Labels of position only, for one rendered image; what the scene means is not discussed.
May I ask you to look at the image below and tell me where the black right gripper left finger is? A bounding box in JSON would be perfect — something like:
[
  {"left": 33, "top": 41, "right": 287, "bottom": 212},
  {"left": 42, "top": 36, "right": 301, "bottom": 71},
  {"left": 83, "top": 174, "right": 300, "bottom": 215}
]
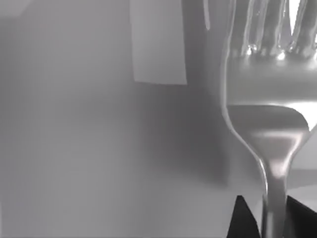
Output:
[{"left": 226, "top": 195, "right": 262, "bottom": 238}]

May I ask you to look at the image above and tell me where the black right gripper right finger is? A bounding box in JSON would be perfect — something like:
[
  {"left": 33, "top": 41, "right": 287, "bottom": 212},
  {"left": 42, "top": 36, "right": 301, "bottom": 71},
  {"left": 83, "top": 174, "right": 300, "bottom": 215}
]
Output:
[{"left": 284, "top": 194, "right": 317, "bottom": 238}]

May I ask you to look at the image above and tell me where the silver metal fork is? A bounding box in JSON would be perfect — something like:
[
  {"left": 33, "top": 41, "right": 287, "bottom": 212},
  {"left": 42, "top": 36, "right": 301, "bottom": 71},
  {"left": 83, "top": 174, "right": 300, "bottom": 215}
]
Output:
[{"left": 202, "top": 0, "right": 317, "bottom": 238}]

